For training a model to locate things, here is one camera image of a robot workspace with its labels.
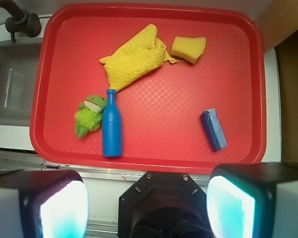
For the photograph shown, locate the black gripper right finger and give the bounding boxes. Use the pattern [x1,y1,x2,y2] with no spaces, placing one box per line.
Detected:
[207,163,298,238]

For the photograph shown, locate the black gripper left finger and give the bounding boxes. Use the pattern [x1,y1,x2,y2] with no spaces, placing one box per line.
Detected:
[0,169,89,238]

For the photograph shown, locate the blue sponge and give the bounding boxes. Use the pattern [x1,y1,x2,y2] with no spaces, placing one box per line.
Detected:
[201,108,227,152]

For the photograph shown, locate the yellow sponge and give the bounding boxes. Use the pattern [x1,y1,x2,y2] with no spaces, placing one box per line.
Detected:
[170,36,207,64]

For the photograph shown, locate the green plush frog toy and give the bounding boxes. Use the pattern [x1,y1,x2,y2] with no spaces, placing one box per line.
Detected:
[74,95,107,139]

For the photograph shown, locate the grey sink basin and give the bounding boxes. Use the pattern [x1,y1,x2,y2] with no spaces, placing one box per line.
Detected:
[0,38,42,126]

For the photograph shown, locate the blue plastic bottle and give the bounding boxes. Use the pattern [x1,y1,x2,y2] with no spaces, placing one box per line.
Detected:
[102,89,123,157]

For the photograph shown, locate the red plastic tray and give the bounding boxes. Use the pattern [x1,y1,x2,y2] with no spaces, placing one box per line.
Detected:
[30,3,266,175]

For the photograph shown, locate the yellow knitted cloth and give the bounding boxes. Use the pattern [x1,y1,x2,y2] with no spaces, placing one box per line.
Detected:
[99,24,178,92]

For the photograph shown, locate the dark metal faucet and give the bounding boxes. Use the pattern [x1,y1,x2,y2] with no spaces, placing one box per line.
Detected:
[0,0,42,43]

